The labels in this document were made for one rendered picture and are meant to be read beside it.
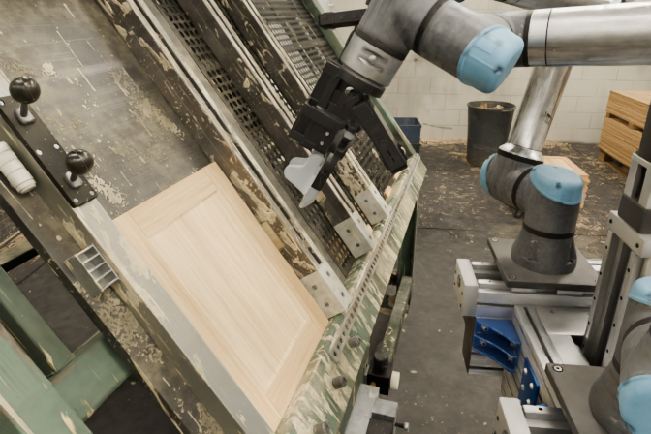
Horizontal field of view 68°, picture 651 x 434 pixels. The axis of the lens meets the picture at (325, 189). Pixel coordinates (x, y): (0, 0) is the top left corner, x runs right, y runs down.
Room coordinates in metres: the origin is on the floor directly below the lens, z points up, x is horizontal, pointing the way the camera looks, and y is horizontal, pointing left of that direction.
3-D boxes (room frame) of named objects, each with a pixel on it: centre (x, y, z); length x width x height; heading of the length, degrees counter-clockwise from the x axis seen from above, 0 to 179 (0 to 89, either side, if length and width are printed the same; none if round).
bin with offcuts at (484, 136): (5.14, -1.79, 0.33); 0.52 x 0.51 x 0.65; 174
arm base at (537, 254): (1.06, -0.54, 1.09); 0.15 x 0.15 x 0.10
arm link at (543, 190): (1.06, -0.54, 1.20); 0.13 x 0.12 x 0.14; 23
